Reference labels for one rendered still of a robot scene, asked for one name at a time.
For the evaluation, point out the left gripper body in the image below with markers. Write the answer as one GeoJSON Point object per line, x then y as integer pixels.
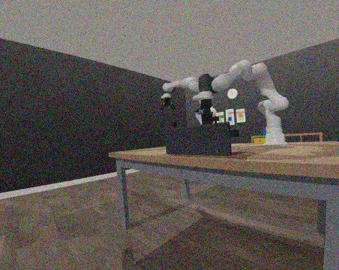
{"type": "Point", "coordinates": [206, 104]}

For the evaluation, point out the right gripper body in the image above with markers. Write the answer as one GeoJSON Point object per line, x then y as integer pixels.
{"type": "Point", "coordinates": [167, 100]}

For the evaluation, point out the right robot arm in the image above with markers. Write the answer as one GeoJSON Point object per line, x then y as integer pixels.
{"type": "Point", "coordinates": [184, 83]}

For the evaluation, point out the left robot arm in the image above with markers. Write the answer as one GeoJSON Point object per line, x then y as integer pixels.
{"type": "Point", "coordinates": [276, 102]}

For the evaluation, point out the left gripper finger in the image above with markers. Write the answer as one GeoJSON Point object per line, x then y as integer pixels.
{"type": "Point", "coordinates": [204, 117]}
{"type": "Point", "coordinates": [210, 117]}

